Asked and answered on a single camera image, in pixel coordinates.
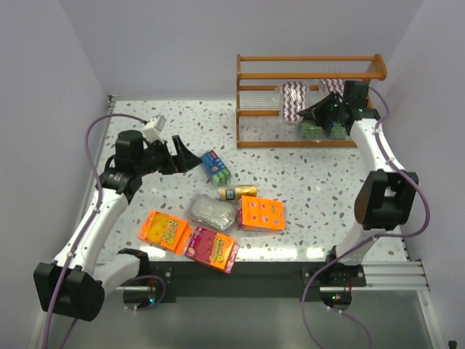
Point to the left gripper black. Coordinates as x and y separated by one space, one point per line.
170 157

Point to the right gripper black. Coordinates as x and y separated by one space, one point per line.
330 114

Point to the blue green sponge pack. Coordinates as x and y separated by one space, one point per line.
308 131
215 169
336 132

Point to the pink grey zigzag sponge pack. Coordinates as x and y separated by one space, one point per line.
332 85

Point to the silver scourer pack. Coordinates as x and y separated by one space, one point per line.
209 211

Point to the orange Scrub Mommy box back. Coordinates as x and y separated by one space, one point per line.
260 214

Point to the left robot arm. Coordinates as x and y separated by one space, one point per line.
72 284

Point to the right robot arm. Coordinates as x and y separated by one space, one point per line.
386 197

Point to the orange wooden shelf rack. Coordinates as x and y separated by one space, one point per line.
271 90

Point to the yellow sponge pack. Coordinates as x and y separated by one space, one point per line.
234 192

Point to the orange Scrub Daddy box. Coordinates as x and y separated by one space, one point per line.
166 231

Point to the pink Scrub Mommy box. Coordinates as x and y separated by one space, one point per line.
216 250

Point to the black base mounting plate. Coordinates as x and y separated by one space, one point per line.
256 280

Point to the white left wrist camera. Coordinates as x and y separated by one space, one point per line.
153 129

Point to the aluminium rail frame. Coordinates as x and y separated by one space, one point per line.
395 276

